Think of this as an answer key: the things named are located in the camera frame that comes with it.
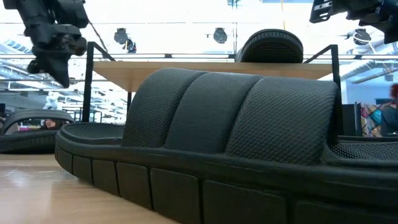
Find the black aluminium table frame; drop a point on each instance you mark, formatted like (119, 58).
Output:
(367, 139)

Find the black foam slide sandal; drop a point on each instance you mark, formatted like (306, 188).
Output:
(28, 141)
(270, 46)
(217, 124)

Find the black vertical pole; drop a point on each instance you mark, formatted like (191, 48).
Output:
(235, 18)

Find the black monitor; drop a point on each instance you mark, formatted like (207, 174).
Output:
(351, 119)

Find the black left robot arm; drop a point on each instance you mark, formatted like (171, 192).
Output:
(68, 12)

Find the white figure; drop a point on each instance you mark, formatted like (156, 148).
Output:
(52, 101)

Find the wooden shelf with black frame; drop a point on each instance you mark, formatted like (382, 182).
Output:
(186, 70)

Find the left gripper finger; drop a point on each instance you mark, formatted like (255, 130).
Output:
(60, 68)

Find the black horizontal railing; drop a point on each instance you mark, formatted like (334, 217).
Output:
(231, 56)

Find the colourful patchwork cloth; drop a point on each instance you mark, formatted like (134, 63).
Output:
(371, 119)

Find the person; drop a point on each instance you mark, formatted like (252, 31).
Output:
(390, 118)
(51, 124)

